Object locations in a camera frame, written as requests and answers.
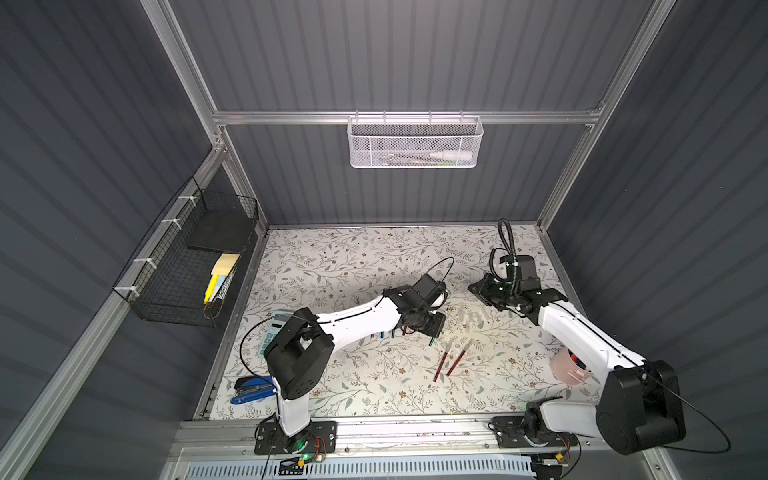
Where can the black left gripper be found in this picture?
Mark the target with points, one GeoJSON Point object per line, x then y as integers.
{"type": "Point", "coordinates": [429, 323]}

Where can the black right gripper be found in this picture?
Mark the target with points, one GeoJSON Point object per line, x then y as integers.
{"type": "Point", "coordinates": [483, 291]}

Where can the dark red carving knife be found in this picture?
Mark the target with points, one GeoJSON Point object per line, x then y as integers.
{"type": "Point", "coordinates": [459, 358]}

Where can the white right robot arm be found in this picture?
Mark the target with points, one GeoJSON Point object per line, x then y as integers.
{"type": "Point", "coordinates": [639, 405]}

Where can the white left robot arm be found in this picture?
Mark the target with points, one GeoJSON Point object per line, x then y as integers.
{"type": "Point", "coordinates": [298, 355]}

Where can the pink round object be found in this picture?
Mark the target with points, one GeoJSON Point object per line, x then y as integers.
{"type": "Point", "coordinates": [567, 370]}

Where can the white tube in basket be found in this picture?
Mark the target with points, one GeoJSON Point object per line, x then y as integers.
{"type": "Point", "coordinates": [453, 157]}

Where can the white ventilated front panel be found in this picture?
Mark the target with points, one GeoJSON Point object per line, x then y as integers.
{"type": "Point", "coordinates": [419, 467]}

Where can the blue stapler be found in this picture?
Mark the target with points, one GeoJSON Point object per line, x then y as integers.
{"type": "Point", "coordinates": [252, 388]}

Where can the yellow sticky note pad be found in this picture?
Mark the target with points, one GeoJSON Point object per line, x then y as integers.
{"type": "Point", "coordinates": [220, 273]}

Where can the black notebook in basket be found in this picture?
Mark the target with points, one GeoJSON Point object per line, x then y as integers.
{"type": "Point", "coordinates": [221, 232]}

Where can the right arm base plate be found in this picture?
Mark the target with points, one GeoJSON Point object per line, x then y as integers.
{"type": "Point", "coordinates": [519, 430]}

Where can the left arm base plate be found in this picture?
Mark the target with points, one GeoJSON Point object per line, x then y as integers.
{"type": "Point", "coordinates": [319, 437]}

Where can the white wire mesh basket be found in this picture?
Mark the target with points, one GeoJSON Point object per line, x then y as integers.
{"type": "Point", "coordinates": [404, 141]}

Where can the black wire wall basket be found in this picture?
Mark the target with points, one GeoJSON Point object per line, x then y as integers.
{"type": "Point", "coordinates": [166, 281]}

